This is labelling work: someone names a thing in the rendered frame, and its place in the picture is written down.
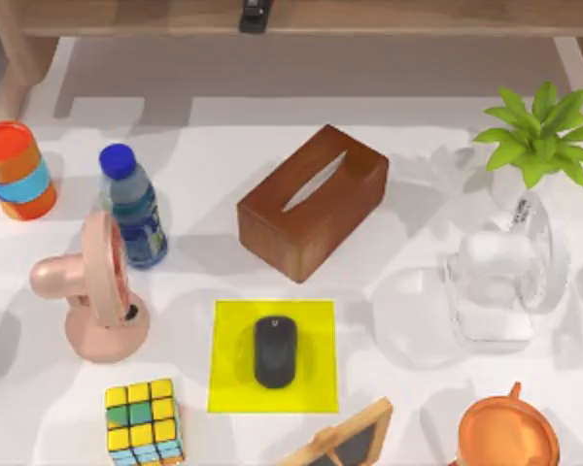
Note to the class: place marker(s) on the brown wooden tissue box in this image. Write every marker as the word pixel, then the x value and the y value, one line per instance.
pixel 316 204

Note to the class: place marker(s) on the black computer mouse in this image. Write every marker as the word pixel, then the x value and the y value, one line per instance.
pixel 274 352

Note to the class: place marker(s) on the flat yellow square mat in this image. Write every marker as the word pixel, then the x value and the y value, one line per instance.
pixel 316 388

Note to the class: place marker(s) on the blue cap water bottle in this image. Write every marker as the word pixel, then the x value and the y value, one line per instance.
pixel 132 204

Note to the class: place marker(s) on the pink desk fan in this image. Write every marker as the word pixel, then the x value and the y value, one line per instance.
pixel 99 296

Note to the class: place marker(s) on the wooden framed blackboard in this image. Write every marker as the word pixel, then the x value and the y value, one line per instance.
pixel 350 439

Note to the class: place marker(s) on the white desk fan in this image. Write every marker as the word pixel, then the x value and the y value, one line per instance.
pixel 505 281

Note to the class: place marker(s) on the black stapler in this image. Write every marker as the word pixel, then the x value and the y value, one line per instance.
pixel 253 15

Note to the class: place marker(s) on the colourful puzzle cube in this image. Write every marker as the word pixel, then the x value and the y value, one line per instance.
pixel 143 422

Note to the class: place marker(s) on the green plant in white pot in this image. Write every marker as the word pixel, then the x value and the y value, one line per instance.
pixel 539 141

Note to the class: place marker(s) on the wooden shelf furniture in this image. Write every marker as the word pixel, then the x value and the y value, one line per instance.
pixel 126 19

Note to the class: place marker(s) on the orange and blue cup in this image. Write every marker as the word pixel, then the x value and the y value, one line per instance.
pixel 17 170

